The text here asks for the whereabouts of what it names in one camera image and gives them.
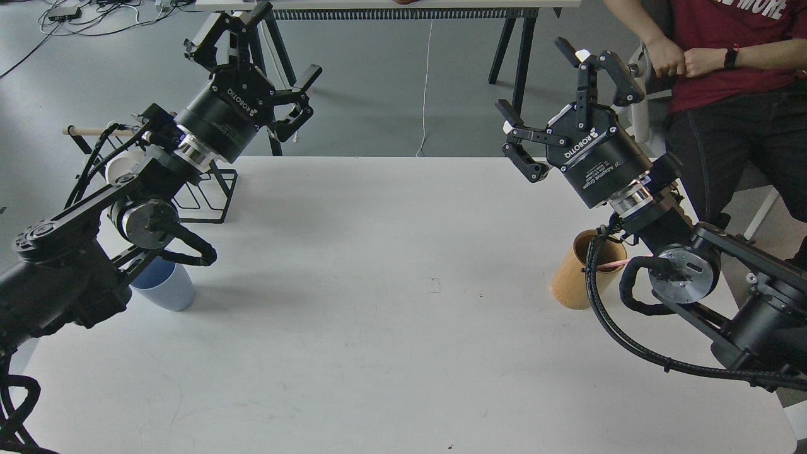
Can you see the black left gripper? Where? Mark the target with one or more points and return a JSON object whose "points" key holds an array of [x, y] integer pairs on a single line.
{"points": [[239, 100]]}

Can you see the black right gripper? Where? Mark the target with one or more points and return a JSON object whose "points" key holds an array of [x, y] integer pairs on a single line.
{"points": [[596, 164]]}

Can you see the light blue plastic cup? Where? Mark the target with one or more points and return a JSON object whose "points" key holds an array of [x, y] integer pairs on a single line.
{"points": [[166, 284]]}

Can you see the pink chopstick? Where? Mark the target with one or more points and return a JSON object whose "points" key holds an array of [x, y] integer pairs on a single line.
{"points": [[611, 266]]}

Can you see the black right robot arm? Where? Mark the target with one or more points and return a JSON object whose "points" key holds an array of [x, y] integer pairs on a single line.
{"points": [[749, 303]]}

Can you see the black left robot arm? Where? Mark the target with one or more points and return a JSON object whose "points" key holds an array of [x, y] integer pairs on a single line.
{"points": [[77, 267]]}

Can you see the black trestle desk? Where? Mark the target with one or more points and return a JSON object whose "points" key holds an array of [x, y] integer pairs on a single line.
{"points": [[407, 79]]}

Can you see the white office chair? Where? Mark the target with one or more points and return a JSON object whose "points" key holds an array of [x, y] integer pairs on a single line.
{"points": [[646, 119]]}

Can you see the bamboo cylindrical holder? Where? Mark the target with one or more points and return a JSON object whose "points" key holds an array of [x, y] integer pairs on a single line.
{"points": [[569, 283]]}

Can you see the person in red shirt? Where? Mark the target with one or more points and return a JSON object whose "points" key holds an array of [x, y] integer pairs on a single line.
{"points": [[738, 96]]}

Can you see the black wire dish rack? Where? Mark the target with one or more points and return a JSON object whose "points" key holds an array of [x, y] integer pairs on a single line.
{"points": [[205, 202]]}

